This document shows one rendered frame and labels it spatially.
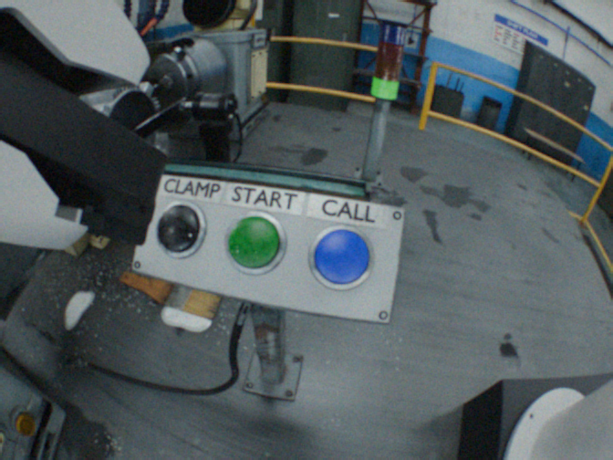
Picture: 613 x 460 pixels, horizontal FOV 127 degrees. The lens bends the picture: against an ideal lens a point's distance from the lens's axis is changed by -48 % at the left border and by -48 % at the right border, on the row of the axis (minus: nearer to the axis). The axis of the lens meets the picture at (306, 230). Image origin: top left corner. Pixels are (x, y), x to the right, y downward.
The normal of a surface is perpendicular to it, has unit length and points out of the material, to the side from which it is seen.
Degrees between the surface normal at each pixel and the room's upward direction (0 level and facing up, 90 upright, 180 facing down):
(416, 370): 0
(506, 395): 3
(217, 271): 39
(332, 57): 90
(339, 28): 90
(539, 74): 90
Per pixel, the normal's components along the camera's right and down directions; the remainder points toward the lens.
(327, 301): -0.05, -0.18
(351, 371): 0.07, -0.75
